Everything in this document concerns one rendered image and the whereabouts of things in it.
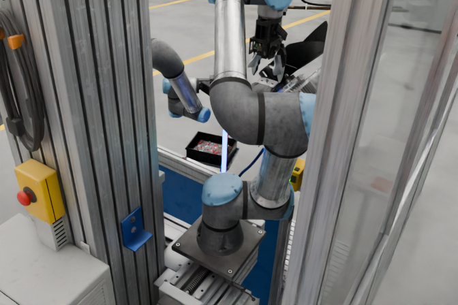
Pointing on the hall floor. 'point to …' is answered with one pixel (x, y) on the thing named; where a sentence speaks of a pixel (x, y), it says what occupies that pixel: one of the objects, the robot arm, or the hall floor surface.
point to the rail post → (279, 262)
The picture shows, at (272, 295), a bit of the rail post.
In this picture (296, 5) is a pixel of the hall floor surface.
